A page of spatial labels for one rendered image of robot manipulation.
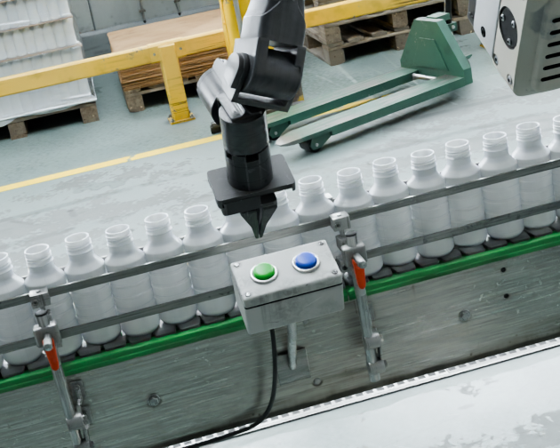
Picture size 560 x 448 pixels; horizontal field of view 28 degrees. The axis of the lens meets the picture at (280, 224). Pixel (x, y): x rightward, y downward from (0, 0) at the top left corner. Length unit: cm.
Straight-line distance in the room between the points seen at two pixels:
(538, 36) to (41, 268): 93
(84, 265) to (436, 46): 468
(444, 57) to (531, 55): 523
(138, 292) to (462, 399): 179
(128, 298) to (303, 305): 28
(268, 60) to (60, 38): 566
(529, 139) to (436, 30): 441
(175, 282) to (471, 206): 47
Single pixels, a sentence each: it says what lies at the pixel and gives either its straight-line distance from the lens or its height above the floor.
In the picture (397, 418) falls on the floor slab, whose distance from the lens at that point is 325.
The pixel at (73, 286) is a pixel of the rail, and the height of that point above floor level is 111.
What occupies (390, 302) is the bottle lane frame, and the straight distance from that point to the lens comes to 172.
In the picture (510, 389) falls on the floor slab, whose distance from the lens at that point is 332.
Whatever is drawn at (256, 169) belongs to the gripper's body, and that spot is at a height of 129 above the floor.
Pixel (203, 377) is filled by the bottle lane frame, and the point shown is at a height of 92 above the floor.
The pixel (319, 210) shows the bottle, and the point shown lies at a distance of 167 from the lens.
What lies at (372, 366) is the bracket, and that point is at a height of 89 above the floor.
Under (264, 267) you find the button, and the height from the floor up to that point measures 112.
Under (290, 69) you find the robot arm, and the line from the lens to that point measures 132.
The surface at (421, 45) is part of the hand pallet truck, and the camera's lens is 627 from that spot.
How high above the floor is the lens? 172
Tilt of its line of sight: 21 degrees down
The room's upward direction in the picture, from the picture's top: 11 degrees counter-clockwise
